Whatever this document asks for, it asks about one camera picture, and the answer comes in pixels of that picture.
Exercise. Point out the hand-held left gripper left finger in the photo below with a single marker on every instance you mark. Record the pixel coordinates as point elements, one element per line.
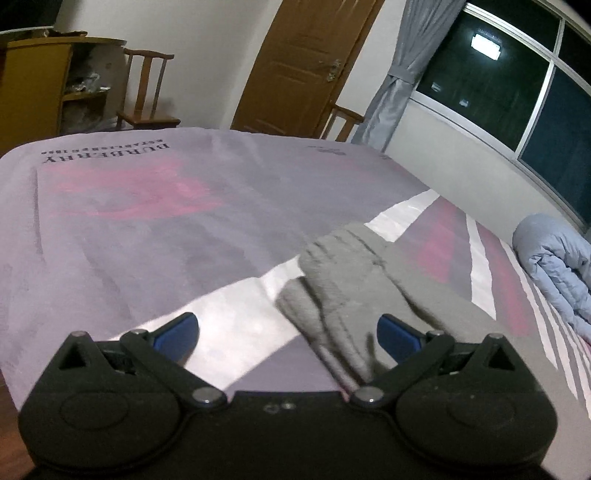
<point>178,334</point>

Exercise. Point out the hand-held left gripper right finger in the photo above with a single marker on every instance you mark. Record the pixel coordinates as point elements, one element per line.
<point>399,339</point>

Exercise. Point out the grey pants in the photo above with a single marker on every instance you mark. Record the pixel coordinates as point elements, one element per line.
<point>351,286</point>

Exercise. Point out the folded light blue duvet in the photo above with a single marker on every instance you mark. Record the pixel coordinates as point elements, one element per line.
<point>554,267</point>

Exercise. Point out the wooden chair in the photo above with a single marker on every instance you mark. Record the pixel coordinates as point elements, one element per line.
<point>341,122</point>
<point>147,97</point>

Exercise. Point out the clear plastic bags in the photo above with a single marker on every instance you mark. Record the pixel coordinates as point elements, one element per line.
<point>90,106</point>

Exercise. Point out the grey curtain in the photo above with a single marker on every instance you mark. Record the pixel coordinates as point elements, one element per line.
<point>401,83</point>

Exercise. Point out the sliding glass window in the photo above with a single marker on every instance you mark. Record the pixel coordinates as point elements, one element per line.
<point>508,78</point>

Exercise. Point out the yellow wooden cabinet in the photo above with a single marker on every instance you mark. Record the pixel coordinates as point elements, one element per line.
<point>32,92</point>

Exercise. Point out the brown wooden door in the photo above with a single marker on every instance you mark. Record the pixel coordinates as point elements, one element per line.
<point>295,69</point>

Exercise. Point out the dark screen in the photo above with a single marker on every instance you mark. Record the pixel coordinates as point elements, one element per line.
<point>27,14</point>

